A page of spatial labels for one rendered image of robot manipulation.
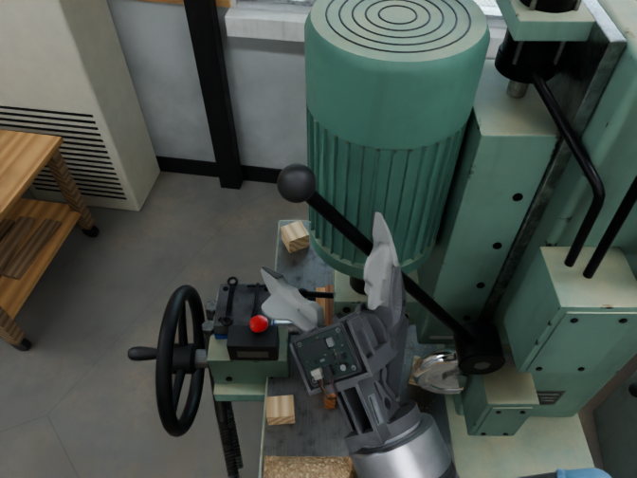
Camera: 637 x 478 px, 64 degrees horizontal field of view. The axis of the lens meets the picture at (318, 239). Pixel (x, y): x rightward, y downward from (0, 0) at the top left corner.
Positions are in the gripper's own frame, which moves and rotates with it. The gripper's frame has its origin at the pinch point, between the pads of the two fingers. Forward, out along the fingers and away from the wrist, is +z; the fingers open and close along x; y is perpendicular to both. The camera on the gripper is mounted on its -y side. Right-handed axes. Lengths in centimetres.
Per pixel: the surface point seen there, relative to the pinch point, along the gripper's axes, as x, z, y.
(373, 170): -8.1, 4.0, -1.6
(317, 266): 26, 1, -44
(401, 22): -17.1, 14.5, 0.5
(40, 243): 155, 56, -76
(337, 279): 13.1, -4.1, -25.1
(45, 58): 111, 109, -71
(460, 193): -12.9, -1.2, -11.0
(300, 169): -5.7, 5.0, 8.8
